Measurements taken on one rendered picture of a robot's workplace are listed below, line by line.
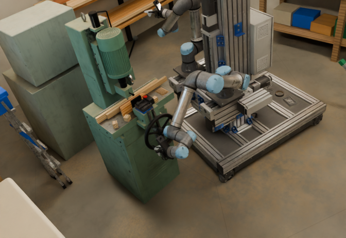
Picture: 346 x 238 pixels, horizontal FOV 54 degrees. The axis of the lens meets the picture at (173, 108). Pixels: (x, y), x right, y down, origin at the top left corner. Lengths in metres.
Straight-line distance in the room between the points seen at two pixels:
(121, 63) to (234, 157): 1.30
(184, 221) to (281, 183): 0.90
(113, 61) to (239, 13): 1.01
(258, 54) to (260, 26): 0.25
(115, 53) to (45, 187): 1.76
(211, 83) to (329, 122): 1.88
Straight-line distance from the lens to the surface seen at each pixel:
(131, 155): 2.62
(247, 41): 2.81
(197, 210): 2.95
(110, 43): 2.24
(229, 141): 3.15
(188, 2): 2.74
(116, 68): 2.33
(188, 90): 2.19
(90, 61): 2.51
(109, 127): 2.46
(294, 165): 3.26
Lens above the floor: 2.44
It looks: 39 degrees down
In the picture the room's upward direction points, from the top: 11 degrees counter-clockwise
